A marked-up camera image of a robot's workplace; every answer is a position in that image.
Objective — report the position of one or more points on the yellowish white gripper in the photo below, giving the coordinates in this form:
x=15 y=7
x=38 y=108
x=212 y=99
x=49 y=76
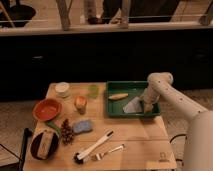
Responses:
x=147 y=107

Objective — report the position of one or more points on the grey towel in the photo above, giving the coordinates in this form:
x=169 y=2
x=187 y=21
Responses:
x=133 y=106

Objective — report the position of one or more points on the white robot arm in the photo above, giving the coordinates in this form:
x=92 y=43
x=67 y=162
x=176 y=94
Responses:
x=198 y=149

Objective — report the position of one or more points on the green plastic tray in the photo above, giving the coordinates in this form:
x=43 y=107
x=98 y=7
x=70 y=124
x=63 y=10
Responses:
x=114 y=108

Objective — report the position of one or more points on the green translucent cup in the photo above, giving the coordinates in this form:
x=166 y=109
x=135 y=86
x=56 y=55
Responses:
x=93 y=91

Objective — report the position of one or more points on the blue sponge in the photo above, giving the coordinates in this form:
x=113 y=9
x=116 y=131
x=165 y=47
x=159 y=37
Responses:
x=82 y=126

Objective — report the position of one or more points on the dark red grape bunch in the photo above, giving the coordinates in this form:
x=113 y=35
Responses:
x=67 y=132

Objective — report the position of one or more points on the white round container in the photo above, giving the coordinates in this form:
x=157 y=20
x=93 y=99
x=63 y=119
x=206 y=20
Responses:
x=62 y=89

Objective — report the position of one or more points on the white black brush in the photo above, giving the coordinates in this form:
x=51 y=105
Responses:
x=79 y=157

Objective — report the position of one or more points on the green pepper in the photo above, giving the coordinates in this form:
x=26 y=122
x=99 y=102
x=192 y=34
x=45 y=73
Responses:
x=52 y=125

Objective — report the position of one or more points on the orange bowl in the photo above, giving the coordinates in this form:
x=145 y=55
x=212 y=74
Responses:
x=47 y=109

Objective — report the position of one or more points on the dark brown bowl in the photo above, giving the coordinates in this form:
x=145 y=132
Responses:
x=36 y=142

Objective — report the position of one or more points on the beige sandwich bread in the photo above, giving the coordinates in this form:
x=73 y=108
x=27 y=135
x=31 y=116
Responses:
x=45 y=144

